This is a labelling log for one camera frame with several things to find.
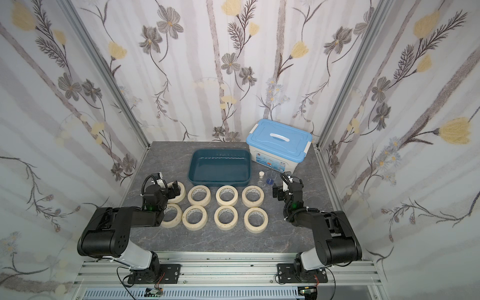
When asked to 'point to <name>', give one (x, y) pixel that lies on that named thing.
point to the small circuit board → (149, 292)
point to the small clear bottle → (261, 182)
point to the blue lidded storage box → (277, 145)
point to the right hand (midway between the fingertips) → (289, 180)
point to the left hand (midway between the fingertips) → (167, 181)
